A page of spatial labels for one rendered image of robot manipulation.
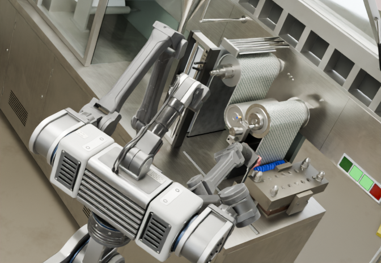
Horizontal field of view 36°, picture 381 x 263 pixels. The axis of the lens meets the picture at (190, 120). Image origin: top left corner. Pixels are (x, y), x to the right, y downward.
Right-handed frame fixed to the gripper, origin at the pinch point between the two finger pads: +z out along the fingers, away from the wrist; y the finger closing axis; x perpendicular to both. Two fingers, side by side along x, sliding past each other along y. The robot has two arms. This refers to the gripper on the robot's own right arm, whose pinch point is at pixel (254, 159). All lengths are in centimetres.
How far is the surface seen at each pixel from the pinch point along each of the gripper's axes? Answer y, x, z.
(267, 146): 0.2, 8.1, 0.3
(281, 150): 0.4, 10.3, 13.6
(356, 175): 31.1, 24.0, 20.9
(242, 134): -7.9, 5.4, -8.8
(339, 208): -20, -3, 204
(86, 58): -103, -22, -13
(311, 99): -6.1, 36.5, 14.7
